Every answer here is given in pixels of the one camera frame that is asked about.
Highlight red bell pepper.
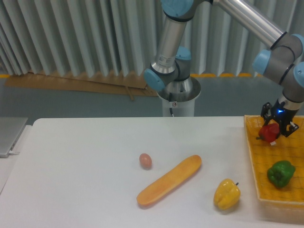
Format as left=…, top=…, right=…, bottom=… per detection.
left=256, top=123, right=280, bottom=143

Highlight brown cardboard sheet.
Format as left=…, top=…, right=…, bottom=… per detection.
left=5, top=73, right=157, bottom=101

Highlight brown egg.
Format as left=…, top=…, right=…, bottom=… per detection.
left=139, top=153, right=152, bottom=169

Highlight yellow bell pepper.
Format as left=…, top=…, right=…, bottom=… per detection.
left=213, top=179, right=241, bottom=210

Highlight long orange bread loaf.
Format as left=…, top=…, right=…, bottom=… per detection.
left=136, top=155, right=202, bottom=207

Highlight green bell pepper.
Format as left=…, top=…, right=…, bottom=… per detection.
left=267, top=160, right=296, bottom=188

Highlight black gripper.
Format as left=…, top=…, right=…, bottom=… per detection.
left=260, top=95, right=300, bottom=138

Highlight silver laptop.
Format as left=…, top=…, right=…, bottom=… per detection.
left=0, top=117, right=28, bottom=158

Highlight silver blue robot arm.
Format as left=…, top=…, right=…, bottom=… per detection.
left=144, top=0, right=304, bottom=137

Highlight yellow woven basket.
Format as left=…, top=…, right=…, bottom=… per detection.
left=244, top=115, right=304, bottom=209

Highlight black pedestal cable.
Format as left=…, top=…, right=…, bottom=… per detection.
left=168, top=93, right=175, bottom=117

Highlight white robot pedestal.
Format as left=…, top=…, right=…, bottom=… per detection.
left=157, top=76, right=201, bottom=117

